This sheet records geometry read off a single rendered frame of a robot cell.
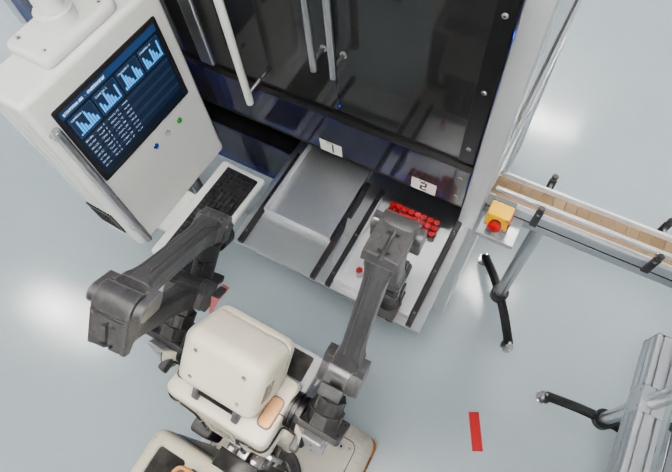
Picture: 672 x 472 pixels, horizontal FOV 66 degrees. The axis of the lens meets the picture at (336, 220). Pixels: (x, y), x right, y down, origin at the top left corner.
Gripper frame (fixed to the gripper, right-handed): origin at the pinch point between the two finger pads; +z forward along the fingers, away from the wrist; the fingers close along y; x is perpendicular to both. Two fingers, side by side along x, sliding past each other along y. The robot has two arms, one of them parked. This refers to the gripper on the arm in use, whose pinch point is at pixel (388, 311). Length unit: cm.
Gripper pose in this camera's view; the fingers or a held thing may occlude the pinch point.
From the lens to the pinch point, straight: 162.4
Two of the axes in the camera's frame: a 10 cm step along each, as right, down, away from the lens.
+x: -8.7, -4.0, 2.8
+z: 0.8, 4.6, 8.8
